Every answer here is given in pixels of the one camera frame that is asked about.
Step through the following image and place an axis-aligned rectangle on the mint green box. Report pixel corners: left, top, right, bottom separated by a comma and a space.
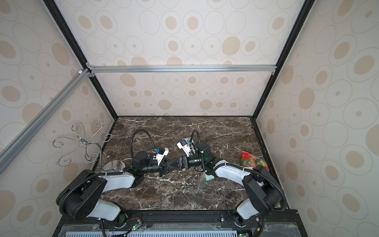
203, 173, 215, 182

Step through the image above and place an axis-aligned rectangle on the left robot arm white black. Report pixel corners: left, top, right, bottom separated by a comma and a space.
56, 147, 169, 221

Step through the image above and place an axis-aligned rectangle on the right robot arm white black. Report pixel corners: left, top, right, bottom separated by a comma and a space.
177, 139, 288, 222

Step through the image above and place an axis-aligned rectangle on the red snack bag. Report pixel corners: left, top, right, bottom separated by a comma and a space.
241, 151, 269, 171

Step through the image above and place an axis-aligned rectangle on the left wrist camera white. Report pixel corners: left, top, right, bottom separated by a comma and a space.
154, 146, 169, 166

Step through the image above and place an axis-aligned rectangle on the black corrugated cable right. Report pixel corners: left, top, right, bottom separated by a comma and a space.
189, 129, 202, 152

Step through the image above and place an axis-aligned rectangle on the black corrugated cable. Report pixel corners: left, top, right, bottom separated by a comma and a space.
189, 129, 202, 152
130, 128, 156, 161

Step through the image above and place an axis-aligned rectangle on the black corrugated cable left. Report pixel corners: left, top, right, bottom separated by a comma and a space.
130, 128, 156, 161

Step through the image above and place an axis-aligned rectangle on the silver wire jewelry stand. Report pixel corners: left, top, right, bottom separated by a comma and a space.
52, 120, 125, 173

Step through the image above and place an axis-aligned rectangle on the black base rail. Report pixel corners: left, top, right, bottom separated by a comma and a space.
53, 210, 307, 237

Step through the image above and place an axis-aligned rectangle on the horizontal aluminium rail back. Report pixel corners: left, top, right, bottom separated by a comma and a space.
89, 64, 277, 73

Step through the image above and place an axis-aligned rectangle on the diagonal aluminium rail left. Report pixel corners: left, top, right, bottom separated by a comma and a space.
1, 68, 89, 173

